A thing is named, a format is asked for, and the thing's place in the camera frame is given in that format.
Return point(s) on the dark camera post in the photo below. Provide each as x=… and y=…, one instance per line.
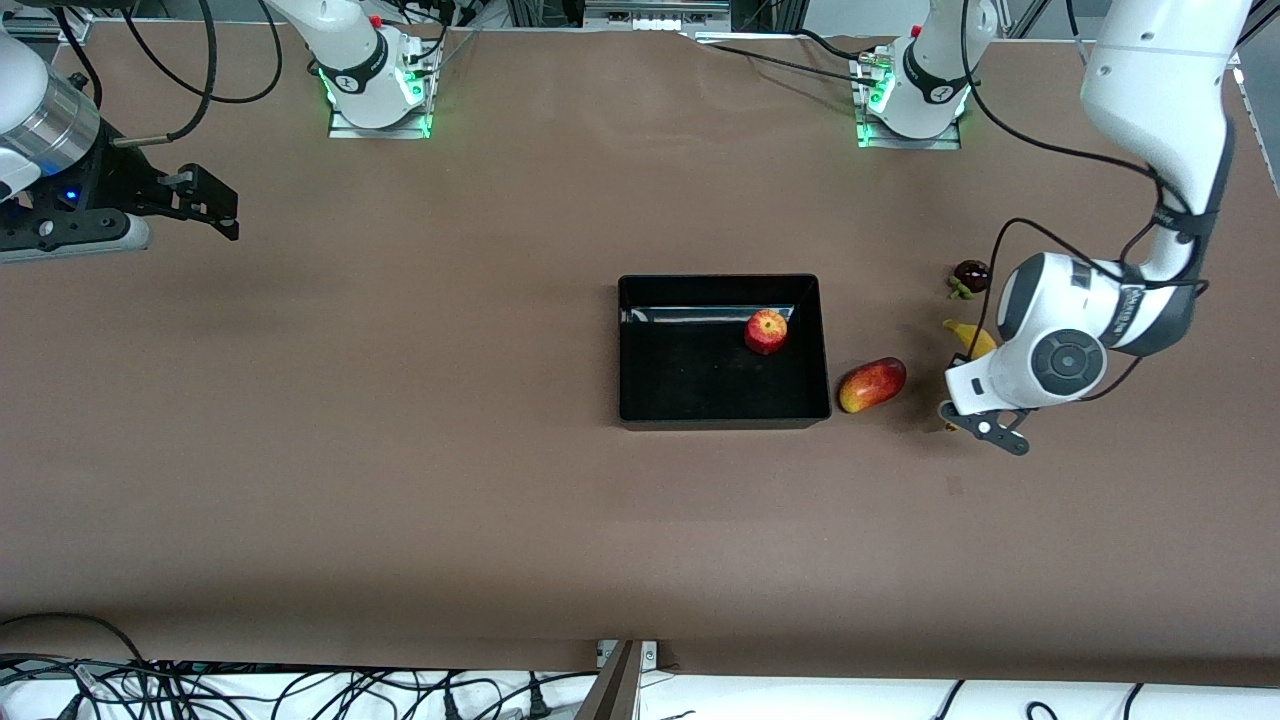
x=610, y=695

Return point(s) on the small metal bracket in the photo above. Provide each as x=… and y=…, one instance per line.
x=650, y=655

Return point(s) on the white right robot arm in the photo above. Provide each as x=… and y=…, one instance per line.
x=355, y=60

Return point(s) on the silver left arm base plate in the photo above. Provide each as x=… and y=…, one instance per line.
x=910, y=144

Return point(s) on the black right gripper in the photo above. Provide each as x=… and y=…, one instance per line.
x=118, y=180

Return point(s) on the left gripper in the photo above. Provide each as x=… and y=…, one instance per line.
x=956, y=356

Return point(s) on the small red apple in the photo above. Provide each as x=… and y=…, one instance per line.
x=767, y=332

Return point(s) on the red yellow mango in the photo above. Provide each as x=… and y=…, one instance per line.
x=870, y=385

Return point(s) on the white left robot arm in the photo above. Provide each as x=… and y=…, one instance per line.
x=1160, y=90

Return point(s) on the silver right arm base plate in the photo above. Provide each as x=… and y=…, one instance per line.
x=380, y=132

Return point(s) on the yellow banana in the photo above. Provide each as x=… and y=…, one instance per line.
x=975, y=340

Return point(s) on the dark purple mangosteen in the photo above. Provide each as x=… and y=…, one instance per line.
x=973, y=275

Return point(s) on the grey metal rail with ports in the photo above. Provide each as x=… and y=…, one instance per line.
x=655, y=15

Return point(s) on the black rectangular plastic box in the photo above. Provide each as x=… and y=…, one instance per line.
x=690, y=380

